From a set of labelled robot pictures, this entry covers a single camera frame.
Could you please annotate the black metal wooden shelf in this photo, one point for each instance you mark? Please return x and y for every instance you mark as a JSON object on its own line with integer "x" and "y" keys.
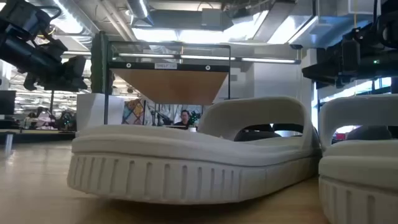
{"x": 174, "y": 84}

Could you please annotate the small white cup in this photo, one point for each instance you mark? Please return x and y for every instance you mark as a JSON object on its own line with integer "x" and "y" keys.
{"x": 192, "y": 129}

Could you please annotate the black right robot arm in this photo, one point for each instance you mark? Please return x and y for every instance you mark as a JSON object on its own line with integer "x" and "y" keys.
{"x": 382, "y": 31}

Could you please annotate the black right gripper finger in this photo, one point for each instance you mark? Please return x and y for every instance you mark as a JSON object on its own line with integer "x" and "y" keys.
{"x": 311, "y": 72}

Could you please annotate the long ceiling light tube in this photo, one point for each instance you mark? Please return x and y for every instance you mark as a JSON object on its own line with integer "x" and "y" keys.
{"x": 267, "y": 60}

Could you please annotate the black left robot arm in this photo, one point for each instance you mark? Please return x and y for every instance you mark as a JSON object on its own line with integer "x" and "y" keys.
{"x": 28, "y": 53}

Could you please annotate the colourful painting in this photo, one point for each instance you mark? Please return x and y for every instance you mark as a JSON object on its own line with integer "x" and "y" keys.
{"x": 133, "y": 112}

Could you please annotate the white hexagonal plant pot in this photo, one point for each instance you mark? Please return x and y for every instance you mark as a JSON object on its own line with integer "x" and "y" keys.
{"x": 93, "y": 112}

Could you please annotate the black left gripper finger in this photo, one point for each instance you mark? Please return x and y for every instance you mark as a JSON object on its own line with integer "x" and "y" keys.
{"x": 80, "y": 84}

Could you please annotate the green cactus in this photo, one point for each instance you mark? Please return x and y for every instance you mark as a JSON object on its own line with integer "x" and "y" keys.
{"x": 99, "y": 62}

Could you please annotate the black monitor screen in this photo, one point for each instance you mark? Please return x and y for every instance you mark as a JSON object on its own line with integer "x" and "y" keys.
{"x": 7, "y": 102}

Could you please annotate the person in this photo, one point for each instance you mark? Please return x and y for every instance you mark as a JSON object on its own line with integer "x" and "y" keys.
{"x": 185, "y": 119}

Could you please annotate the dark background desk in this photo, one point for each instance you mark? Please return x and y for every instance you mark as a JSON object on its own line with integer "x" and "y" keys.
{"x": 37, "y": 136}

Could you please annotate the beige slide sandal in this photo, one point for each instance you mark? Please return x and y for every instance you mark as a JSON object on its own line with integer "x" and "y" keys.
{"x": 186, "y": 161}
{"x": 357, "y": 168}

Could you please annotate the small red object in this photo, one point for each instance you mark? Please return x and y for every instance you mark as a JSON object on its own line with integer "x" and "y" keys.
{"x": 339, "y": 136}

